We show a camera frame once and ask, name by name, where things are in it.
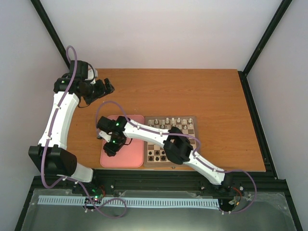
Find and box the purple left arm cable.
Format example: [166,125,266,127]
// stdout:
[41,45,128,219]

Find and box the pink plastic tray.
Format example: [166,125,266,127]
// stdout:
[99,115,144,168]

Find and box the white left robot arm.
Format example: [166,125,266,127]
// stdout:
[28,78,115,194]

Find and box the wooden chess board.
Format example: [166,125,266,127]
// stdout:
[143,116,198,168]

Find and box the black aluminium frame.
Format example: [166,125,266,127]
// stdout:
[14,0,304,231]

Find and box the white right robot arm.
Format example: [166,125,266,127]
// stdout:
[96,111,227,186]

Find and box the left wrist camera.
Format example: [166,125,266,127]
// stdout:
[86,63,98,83]

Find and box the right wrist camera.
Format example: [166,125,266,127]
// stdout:
[96,116,115,134]

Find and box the light blue cable duct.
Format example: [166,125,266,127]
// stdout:
[37,195,219,209]

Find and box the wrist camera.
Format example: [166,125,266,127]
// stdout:
[96,116,115,134]
[86,63,98,83]

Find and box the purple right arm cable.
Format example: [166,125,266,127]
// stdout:
[95,101,257,215]

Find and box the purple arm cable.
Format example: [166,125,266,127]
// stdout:
[95,101,257,215]
[41,45,128,219]

